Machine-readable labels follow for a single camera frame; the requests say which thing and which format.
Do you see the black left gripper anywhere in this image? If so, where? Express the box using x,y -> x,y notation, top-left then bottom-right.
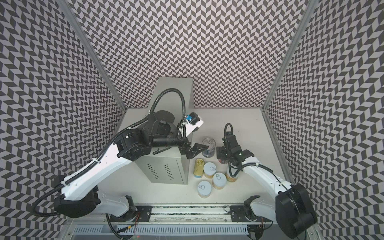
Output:
150,123 -> 210,161

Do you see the tomato can dark label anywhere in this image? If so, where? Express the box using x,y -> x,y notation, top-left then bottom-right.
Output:
202,137 -> 216,158

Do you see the blue label tin can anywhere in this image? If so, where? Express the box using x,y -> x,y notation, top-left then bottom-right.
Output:
218,159 -> 229,165

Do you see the white lid can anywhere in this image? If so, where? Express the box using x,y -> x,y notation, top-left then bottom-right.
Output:
203,162 -> 217,179
197,181 -> 212,199
213,173 -> 227,190
225,166 -> 239,183

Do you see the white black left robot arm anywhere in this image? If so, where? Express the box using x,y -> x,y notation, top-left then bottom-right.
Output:
54,111 -> 208,219

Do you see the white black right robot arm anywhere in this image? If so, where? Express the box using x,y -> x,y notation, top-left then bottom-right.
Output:
217,133 -> 318,239

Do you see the gold rectangular sardine tin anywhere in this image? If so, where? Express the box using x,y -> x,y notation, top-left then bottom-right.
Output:
193,159 -> 205,178

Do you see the grey metal cabinet box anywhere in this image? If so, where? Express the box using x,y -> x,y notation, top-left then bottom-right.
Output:
135,78 -> 193,185

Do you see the white lid can front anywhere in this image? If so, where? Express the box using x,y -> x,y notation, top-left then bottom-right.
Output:
197,181 -> 212,199

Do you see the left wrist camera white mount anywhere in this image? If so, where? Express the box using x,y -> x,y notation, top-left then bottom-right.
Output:
178,112 -> 204,139

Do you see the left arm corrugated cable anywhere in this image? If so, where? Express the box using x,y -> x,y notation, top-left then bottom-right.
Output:
31,87 -> 187,217

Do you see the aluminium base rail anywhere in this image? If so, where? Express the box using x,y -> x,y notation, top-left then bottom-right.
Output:
62,203 -> 319,240

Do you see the right aluminium corner post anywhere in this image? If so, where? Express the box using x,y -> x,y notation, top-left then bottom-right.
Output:
262,0 -> 319,112

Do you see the aluminium corner post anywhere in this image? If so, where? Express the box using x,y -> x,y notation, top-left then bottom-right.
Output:
262,0 -> 319,112
56,0 -> 127,112

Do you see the left aluminium corner post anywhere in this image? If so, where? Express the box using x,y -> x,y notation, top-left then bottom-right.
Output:
56,0 -> 127,112

